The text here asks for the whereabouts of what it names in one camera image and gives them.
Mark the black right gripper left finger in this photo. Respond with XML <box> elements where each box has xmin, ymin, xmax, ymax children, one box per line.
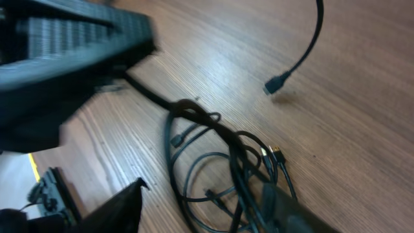
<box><xmin>71</xmin><ymin>177</ymin><xmax>148</xmax><ymax>233</ymax></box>

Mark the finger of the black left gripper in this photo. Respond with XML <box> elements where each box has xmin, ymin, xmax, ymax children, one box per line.
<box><xmin>1</xmin><ymin>0</ymin><xmax>156</xmax><ymax>152</ymax></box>

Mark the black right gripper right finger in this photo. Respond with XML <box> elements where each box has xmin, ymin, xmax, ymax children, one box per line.
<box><xmin>261</xmin><ymin>183</ymin><xmax>339</xmax><ymax>233</ymax></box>

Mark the black USB cable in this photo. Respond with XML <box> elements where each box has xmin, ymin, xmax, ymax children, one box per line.
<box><xmin>124</xmin><ymin>73</ymin><xmax>298</xmax><ymax>233</ymax></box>

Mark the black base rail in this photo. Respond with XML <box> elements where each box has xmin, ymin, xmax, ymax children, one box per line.
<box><xmin>27</xmin><ymin>168</ymin><xmax>82</xmax><ymax>227</ymax></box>

